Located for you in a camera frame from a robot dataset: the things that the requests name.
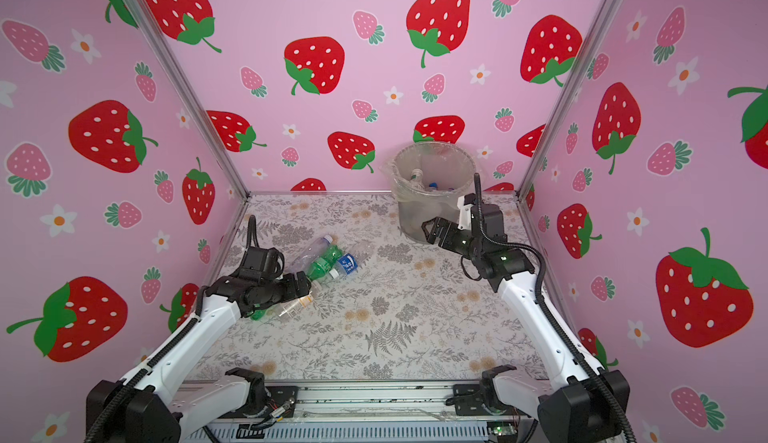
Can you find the green bottle yellow cap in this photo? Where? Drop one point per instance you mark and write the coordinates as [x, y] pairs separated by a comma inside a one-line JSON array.
[[322, 265]]

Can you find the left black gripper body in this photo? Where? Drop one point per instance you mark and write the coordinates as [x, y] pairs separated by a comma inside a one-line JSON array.
[[280, 290]]

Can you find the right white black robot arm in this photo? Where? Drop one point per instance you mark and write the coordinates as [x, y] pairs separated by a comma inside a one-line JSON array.
[[552, 347]]

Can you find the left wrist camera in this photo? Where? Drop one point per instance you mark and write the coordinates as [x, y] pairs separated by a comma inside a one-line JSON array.
[[260, 263]]

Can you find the clear bottle blue cap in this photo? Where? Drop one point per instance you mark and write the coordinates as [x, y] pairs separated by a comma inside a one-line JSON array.
[[436, 189]]

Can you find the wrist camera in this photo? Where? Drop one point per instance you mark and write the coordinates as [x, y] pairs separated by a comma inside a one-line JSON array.
[[260, 263], [472, 215]]

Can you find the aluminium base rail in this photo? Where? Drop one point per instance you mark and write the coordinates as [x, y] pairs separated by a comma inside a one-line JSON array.
[[384, 400]]

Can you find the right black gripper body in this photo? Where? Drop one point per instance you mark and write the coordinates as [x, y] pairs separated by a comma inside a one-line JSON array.
[[465, 246]]

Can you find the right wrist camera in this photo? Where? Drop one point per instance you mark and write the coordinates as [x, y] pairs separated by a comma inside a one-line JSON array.
[[472, 215]]

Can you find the clear bottle yellow label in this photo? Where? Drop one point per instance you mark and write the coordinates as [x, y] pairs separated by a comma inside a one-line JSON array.
[[291, 309]]

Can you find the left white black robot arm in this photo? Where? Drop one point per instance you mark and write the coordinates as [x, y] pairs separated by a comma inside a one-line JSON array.
[[174, 347]]

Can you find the translucent grey waste bin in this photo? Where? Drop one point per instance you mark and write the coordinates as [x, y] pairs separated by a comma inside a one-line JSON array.
[[427, 179]]

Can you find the clear bottle white cap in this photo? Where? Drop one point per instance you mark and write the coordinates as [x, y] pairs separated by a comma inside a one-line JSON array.
[[315, 250]]

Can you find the clear bottle blue label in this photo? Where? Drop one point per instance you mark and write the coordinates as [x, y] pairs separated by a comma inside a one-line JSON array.
[[345, 266]]

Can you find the clear bottle green neck label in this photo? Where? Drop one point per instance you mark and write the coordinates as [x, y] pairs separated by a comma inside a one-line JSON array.
[[416, 179]]

